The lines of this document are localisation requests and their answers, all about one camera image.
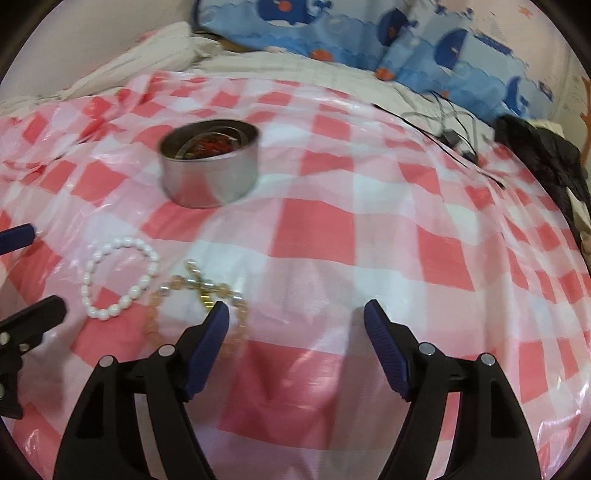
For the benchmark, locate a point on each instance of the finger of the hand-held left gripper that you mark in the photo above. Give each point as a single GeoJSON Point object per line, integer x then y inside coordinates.
{"type": "Point", "coordinates": [18, 237]}
{"type": "Point", "coordinates": [37, 316]}

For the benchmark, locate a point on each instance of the white crumpled blanket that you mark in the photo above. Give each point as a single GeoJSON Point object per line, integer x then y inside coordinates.
{"type": "Point", "coordinates": [138, 60]}

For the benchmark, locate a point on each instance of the blue whale print pillow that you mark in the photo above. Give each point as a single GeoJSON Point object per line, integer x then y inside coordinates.
{"type": "Point", "coordinates": [286, 32]}
{"type": "Point", "coordinates": [461, 60]}

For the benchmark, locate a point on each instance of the white striped bed sheet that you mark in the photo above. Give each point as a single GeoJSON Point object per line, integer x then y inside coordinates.
{"type": "Point", "coordinates": [286, 69]}

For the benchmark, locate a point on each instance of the black jacket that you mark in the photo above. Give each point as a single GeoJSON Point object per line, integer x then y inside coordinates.
{"type": "Point", "coordinates": [545, 152]}

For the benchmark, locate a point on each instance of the red white checkered plastic cloth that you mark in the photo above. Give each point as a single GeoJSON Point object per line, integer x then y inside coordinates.
{"type": "Point", "coordinates": [346, 230]}

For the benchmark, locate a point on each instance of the round metal tin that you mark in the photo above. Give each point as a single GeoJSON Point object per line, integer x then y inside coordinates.
{"type": "Point", "coordinates": [207, 180]}

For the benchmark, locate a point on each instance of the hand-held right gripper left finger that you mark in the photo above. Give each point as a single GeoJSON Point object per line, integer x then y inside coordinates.
{"type": "Point", "coordinates": [207, 350]}

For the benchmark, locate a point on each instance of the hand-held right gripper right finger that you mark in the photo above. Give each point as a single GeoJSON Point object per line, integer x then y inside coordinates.
{"type": "Point", "coordinates": [388, 350]}

